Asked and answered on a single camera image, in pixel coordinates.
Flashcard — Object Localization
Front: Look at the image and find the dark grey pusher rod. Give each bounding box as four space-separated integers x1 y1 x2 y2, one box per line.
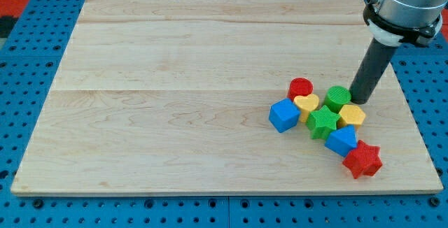
349 38 398 104

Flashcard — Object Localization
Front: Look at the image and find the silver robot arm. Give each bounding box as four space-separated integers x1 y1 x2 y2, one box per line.
349 0 447 104

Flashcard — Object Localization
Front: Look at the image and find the wooden board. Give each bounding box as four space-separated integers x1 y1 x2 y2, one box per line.
10 0 443 197

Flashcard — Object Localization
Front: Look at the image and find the blue cube block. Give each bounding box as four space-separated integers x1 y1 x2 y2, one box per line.
269 98 301 133

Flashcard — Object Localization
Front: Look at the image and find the green star block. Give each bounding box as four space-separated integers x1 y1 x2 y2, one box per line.
305 105 341 140

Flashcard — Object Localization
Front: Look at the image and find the yellow heart block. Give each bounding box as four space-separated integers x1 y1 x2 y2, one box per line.
293 94 320 123

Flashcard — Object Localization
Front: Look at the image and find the yellow hexagon block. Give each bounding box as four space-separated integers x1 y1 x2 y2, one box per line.
337 104 366 131

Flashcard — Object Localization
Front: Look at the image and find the red cylinder block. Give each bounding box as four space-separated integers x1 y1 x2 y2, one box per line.
287 77 314 101

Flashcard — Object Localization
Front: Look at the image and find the green cylinder block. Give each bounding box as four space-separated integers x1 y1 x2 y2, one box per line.
323 86 351 113

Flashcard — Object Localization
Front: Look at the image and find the red star block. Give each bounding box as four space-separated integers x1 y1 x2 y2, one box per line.
342 140 383 179

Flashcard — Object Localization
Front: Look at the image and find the blue triangle block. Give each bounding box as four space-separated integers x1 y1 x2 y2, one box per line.
324 125 358 157

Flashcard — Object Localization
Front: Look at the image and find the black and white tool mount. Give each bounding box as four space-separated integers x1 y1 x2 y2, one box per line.
363 4 442 48

